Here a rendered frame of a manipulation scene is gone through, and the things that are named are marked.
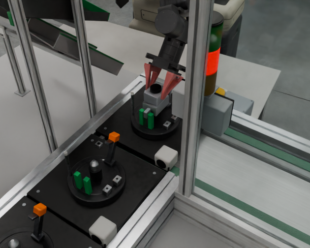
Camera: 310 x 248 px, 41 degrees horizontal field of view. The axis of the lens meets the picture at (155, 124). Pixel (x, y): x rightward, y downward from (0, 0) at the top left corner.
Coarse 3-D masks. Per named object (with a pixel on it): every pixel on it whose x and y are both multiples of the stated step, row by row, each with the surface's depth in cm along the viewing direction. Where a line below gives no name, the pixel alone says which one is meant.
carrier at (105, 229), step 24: (72, 168) 101; (96, 168) 95; (120, 168) 101; (144, 168) 103; (48, 192) 98; (72, 192) 96; (96, 192) 96; (120, 192) 97; (144, 192) 98; (72, 216) 93; (96, 216) 93; (120, 216) 93; (96, 240) 89
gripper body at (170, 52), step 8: (168, 40) 104; (176, 40) 103; (168, 48) 104; (176, 48) 103; (184, 48) 106; (152, 56) 105; (160, 56) 105; (168, 56) 104; (176, 56) 104; (176, 64) 102
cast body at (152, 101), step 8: (152, 88) 106; (160, 88) 106; (144, 96) 107; (152, 96) 106; (160, 96) 106; (168, 96) 110; (144, 104) 108; (152, 104) 108; (160, 104) 108; (144, 112) 107; (152, 112) 108
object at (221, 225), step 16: (144, 160) 109; (176, 176) 104; (176, 192) 100; (176, 208) 104; (192, 208) 100; (208, 208) 96; (192, 224) 104; (208, 224) 100; (224, 224) 96; (240, 224) 93; (224, 240) 100; (240, 240) 96; (256, 240) 92; (272, 240) 90
